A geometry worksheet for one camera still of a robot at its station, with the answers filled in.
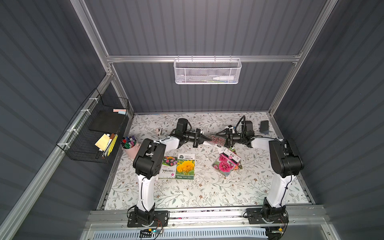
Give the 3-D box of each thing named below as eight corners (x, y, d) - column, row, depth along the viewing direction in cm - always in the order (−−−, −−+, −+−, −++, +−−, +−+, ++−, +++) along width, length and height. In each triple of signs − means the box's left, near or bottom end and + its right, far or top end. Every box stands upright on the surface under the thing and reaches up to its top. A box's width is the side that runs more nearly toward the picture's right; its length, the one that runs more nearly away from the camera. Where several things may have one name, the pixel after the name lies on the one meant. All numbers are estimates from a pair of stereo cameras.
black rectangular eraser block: (259, 133, 110) (262, 129, 107) (259, 123, 117) (261, 119, 113) (266, 134, 110) (269, 130, 106) (266, 124, 116) (268, 120, 112)
